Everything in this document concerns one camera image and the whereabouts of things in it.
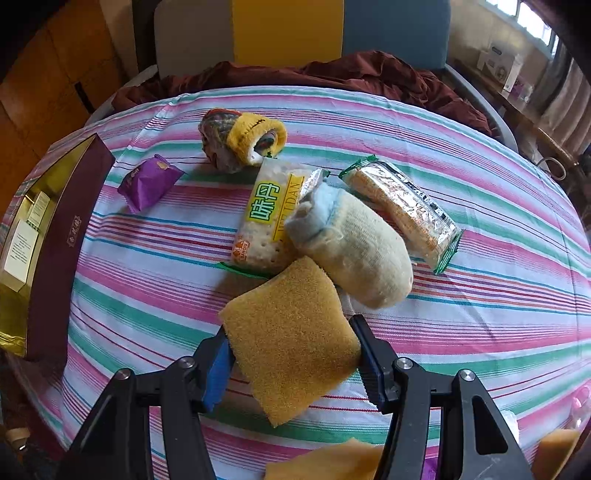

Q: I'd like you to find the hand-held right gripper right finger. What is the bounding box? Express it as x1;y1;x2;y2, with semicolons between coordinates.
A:
348;314;536;480

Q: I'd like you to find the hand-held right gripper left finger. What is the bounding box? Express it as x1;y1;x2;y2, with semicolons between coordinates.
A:
55;325;241;480

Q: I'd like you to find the yellow sponge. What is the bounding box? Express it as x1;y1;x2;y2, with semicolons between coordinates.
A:
218;255;362;428
531;428;581;480
263;438;386;480

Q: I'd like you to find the cream knitted sock roll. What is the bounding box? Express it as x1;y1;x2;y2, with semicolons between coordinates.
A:
283;182;415;310

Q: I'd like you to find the yellow label cracker packet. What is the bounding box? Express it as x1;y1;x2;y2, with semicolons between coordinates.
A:
217;157;331;280

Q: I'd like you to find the maroon gift box gold lining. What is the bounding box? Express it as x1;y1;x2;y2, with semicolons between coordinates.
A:
0;133;116;363

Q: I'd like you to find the striped bed sheet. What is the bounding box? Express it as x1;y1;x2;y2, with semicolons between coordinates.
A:
0;85;591;480

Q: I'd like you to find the silver cracker packet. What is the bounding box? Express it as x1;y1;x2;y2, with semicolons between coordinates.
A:
339;156;464;276

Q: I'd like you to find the purple snack packet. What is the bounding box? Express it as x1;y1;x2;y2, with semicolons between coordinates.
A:
117;154;186;214

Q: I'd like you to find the small white packet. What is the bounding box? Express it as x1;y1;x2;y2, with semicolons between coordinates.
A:
4;220;40;282
28;191;51;229

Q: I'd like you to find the multicolour sock roll yellow cuff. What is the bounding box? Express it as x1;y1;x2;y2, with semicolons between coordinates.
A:
199;108;288;174

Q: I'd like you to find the maroon blanket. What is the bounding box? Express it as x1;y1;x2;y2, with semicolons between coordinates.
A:
113;51;502;139

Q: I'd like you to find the wooden desk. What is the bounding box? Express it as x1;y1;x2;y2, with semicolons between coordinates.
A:
455;60;591;185

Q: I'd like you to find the white cardboard box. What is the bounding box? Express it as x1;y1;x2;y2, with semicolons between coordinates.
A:
478;41;525;90

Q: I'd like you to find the beige patterned curtain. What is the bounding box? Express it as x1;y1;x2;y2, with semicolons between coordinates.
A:
538;46;591;153

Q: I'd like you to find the wooden wardrobe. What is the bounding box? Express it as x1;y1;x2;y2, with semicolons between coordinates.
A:
0;0;139;185

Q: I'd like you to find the grey yellow blue headboard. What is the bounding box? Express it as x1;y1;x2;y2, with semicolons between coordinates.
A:
154;0;451;79

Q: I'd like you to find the window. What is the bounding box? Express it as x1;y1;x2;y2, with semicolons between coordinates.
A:
480;0;561;56

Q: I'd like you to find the white cable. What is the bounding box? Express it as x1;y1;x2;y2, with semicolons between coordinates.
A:
533;156;566;181

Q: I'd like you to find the grey bed frame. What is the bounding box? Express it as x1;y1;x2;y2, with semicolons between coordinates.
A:
445;65;518;148

